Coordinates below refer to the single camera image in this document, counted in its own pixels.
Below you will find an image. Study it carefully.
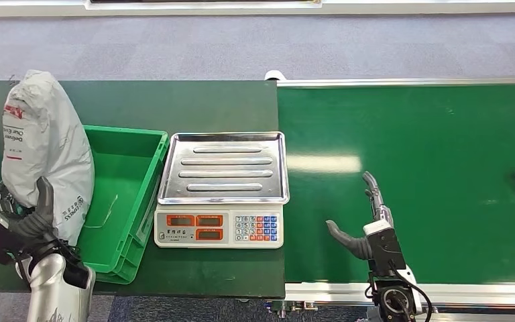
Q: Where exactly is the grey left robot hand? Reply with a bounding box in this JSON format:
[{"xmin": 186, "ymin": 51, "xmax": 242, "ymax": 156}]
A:
[{"xmin": 0, "ymin": 172, "xmax": 57, "ymax": 244}]

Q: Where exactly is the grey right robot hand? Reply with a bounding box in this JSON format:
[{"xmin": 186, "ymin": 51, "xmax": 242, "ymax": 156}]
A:
[{"xmin": 325, "ymin": 170, "xmax": 394, "ymax": 262}]

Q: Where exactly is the grey courier bag package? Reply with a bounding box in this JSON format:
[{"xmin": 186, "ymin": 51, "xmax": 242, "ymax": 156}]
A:
[{"xmin": 0, "ymin": 69, "xmax": 96, "ymax": 248}]

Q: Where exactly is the green conveyor belt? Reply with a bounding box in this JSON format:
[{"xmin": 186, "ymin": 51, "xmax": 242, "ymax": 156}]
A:
[{"xmin": 264, "ymin": 69, "xmax": 515, "ymax": 322}]

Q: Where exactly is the green plastic crate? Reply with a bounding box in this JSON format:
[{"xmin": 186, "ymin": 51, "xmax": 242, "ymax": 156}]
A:
[
  {"xmin": 94, "ymin": 176, "xmax": 164, "ymax": 286},
  {"xmin": 76, "ymin": 125, "xmax": 171, "ymax": 274}
]

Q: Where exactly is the white electronic scale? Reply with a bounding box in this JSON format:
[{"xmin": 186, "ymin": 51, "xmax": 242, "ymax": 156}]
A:
[{"xmin": 153, "ymin": 131, "xmax": 291, "ymax": 250}]

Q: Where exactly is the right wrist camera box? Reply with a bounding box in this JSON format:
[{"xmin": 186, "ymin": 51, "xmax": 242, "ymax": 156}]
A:
[{"xmin": 362, "ymin": 218, "xmax": 408, "ymax": 277}]

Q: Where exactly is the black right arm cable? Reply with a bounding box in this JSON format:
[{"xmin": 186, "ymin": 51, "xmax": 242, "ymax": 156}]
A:
[{"xmin": 388, "ymin": 260, "xmax": 433, "ymax": 322}]

